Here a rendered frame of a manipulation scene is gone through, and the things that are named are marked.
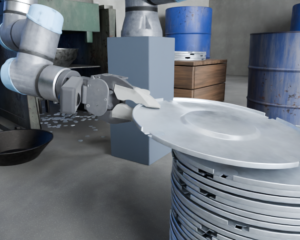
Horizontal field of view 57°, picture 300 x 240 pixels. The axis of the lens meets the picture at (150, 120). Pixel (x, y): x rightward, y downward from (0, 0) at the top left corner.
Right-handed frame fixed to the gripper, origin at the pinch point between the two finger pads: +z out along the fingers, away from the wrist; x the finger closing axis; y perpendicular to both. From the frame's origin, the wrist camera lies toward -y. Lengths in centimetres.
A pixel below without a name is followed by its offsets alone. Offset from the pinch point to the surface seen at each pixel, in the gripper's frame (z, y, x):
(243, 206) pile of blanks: 18.1, -14.3, 5.1
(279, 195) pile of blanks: 21.7, -12.7, 3.2
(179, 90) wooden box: -17, 86, 12
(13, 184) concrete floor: -46, 12, 37
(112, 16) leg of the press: -64, 97, -18
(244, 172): 17.4, -11.5, 2.1
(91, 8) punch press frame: -74, 91, -21
